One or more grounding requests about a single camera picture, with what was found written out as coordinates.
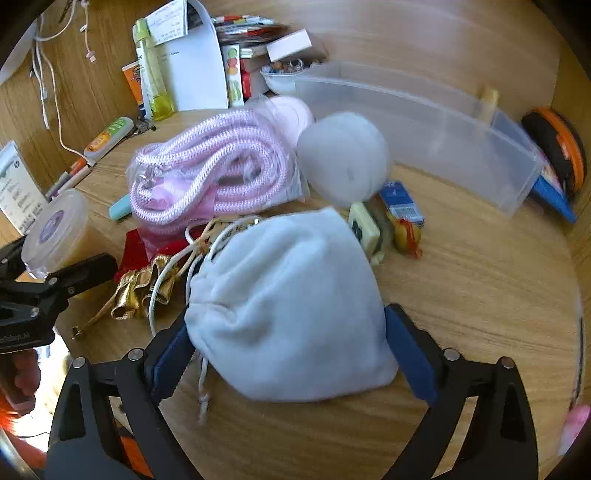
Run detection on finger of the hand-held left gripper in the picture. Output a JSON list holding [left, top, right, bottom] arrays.
[[44, 253, 118, 301]]

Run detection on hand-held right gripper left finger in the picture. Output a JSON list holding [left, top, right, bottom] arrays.
[[44, 316, 204, 480]]

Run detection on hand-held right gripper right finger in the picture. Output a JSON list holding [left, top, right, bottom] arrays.
[[383, 302, 541, 480]]

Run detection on green gourd charm red tassel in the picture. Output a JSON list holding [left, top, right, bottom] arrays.
[[388, 217, 424, 259]]

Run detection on white drawstring pouch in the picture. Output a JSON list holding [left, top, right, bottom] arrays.
[[185, 207, 400, 425]]

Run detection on green-backed mahjong tile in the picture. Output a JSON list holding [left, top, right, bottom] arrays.
[[347, 202, 383, 266]]

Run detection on pink rope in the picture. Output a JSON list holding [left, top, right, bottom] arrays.
[[126, 104, 312, 227]]

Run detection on clear plastic storage box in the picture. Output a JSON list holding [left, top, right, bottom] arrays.
[[293, 60, 543, 220]]

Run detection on wooden desktop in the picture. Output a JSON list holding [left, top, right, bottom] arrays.
[[46, 92, 585, 480]]

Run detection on person's left hand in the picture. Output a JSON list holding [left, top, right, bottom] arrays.
[[0, 348, 42, 409]]

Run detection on gold ribbon bow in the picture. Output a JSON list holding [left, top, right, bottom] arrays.
[[71, 254, 183, 340]]

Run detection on clear plastic jar with lid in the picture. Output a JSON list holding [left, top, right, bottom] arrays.
[[21, 188, 100, 296]]

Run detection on red packet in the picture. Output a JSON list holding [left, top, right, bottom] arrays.
[[119, 228, 204, 271]]

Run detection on teal eraser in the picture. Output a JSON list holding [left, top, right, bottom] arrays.
[[109, 194, 132, 220]]

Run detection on white marker pen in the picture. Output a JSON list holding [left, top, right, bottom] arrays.
[[46, 167, 92, 200]]

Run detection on orange-capped marker pen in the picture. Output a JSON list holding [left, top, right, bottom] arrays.
[[55, 158, 88, 185]]

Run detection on white printed leaflet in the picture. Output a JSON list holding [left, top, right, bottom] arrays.
[[0, 141, 47, 232]]

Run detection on blue card box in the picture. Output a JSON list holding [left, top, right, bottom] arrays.
[[379, 180, 426, 227]]

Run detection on orange carton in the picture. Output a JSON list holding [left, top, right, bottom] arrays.
[[122, 61, 146, 116]]

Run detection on yellow-green bottle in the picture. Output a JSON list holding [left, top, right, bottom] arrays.
[[133, 18, 176, 121]]

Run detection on white fluffy ball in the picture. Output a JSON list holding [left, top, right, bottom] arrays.
[[295, 112, 391, 208]]

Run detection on colourful striped book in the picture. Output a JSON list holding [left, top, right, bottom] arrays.
[[529, 152, 578, 224]]

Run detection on white paper sheet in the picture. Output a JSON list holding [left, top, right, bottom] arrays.
[[147, 0, 230, 112]]

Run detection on fruit print card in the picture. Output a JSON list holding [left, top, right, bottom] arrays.
[[221, 44, 244, 107]]

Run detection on black case orange zipper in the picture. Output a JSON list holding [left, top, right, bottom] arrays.
[[522, 107, 587, 199]]

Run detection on pink round pad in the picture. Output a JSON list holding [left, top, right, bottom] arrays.
[[268, 96, 317, 148]]

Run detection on cream bottle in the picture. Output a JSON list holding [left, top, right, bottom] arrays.
[[478, 87, 500, 123]]

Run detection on white bowl of beads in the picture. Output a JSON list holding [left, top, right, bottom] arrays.
[[260, 59, 324, 95]]

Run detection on stack of books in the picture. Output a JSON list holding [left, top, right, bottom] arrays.
[[210, 14, 296, 100]]

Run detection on pink and white box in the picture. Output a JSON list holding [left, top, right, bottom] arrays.
[[266, 28, 312, 63]]

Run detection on white cord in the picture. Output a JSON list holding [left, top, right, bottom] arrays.
[[148, 240, 222, 337]]

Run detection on white charging cable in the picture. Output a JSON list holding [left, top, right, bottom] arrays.
[[30, 14, 88, 160]]

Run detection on pink charging cable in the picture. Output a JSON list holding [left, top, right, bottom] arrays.
[[60, 0, 98, 63]]

